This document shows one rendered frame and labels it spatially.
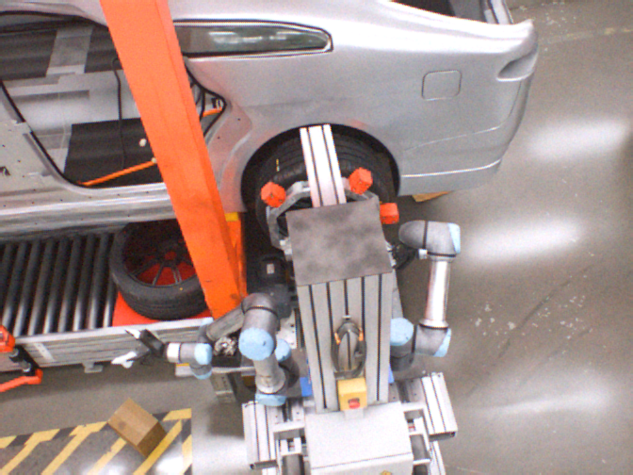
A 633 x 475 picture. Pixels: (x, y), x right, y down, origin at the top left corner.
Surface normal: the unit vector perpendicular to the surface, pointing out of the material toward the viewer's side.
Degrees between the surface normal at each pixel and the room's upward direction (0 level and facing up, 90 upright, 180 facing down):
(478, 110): 90
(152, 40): 90
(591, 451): 0
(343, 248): 0
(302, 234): 0
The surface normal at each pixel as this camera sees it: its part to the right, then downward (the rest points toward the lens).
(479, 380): -0.07, -0.61
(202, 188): 0.07, 0.79
